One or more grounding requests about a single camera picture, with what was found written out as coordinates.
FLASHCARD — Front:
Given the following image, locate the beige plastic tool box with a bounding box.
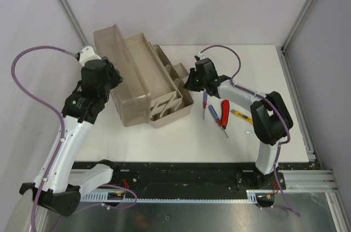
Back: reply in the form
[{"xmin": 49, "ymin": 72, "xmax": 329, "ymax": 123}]
[{"xmin": 93, "ymin": 25, "xmax": 194, "ymax": 128}]

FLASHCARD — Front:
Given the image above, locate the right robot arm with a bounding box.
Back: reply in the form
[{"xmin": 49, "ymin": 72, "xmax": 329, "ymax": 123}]
[{"xmin": 184, "ymin": 56, "xmax": 293, "ymax": 189}]

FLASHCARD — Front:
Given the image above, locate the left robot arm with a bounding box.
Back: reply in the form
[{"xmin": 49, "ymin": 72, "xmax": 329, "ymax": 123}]
[{"xmin": 19, "ymin": 57, "xmax": 123, "ymax": 217}]

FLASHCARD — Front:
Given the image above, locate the small blue red screwdriver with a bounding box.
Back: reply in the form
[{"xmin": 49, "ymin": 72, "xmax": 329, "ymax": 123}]
[{"xmin": 202, "ymin": 91, "xmax": 208, "ymax": 119}]

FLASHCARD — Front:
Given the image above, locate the red folding knife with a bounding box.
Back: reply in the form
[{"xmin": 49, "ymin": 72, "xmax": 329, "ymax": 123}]
[{"xmin": 220, "ymin": 100, "xmax": 230, "ymax": 129}]

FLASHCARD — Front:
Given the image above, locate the large blue red screwdriver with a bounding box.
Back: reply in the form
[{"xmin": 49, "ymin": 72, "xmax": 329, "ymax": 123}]
[{"xmin": 208, "ymin": 105, "xmax": 229, "ymax": 138}]

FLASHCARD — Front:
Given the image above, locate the yellow black box cutter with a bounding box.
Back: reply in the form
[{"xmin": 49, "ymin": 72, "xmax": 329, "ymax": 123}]
[{"xmin": 230, "ymin": 109, "xmax": 253, "ymax": 125}]

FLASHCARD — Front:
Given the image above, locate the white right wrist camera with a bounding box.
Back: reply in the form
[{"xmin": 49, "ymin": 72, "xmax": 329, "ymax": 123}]
[{"xmin": 194, "ymin": 50, "xmax": 206, "ymax": 61}]

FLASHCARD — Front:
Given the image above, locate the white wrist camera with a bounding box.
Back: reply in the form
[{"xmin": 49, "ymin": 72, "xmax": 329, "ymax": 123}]
[
  {"xmin": 194, "ymin": 50, "xmax": 206, "ymax": 61},
  {"xmin": 75, "ymin": 46, "xmax": 101, "ymax": 66}
]

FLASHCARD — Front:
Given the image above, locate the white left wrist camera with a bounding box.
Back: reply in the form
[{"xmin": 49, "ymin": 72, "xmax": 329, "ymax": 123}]
[{"xmin": 75, "ymin": 46, "xmax": 101, "ymax": 66}]

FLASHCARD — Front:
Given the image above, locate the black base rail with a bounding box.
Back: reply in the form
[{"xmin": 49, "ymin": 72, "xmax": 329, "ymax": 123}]
[{"xmin": 71, "ymin": 160, "xmax": 287, "ymax": 208}]

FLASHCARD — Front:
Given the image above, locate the left aluminium frame post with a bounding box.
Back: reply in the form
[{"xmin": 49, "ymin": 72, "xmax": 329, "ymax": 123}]
[{"xmin": 57, "ymin": 0, "xmax": 88, "ymax": 45}]

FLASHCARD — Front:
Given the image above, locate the aluminium frame post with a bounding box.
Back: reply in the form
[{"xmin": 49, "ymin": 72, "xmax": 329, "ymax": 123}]
[
  {"xmin": 281, "ymin": 0, "xmax": 317, "ymax": 54},
  {"xmin": 57, "ymin": 0, "xmax": 88, "ymax": 45}
]

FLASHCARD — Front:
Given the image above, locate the white cable duct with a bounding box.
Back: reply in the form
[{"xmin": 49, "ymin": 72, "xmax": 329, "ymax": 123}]
[{"xmin": 81, "ymin": 189, "xmax": 273, "ymax": 204}]

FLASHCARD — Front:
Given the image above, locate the right aluminium frame post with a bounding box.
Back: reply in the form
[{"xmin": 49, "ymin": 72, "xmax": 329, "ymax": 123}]
[{"xmin": 281, "ymin": 0, "xmax": 317, "ymax": 54}]

